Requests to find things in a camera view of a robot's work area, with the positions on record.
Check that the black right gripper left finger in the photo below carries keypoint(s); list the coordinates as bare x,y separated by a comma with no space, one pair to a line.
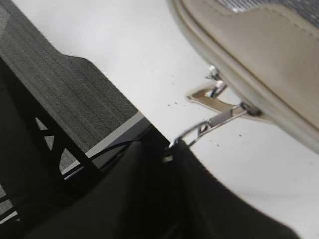
126,204

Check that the silver zipper pull with ring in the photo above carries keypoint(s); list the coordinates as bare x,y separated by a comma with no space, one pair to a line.
204,127

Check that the cream bag with mesh lid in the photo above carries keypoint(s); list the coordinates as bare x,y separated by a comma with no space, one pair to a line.
267,51

